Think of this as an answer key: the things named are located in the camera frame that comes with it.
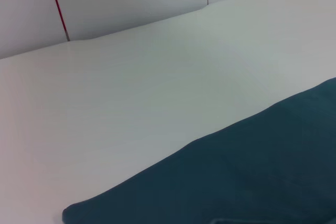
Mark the thin red cord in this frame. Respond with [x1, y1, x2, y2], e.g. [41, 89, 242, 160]
[46, 0, 70, 42]

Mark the teal blue shirt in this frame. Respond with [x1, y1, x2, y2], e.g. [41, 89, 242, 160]
[61, 77, 336, 224]

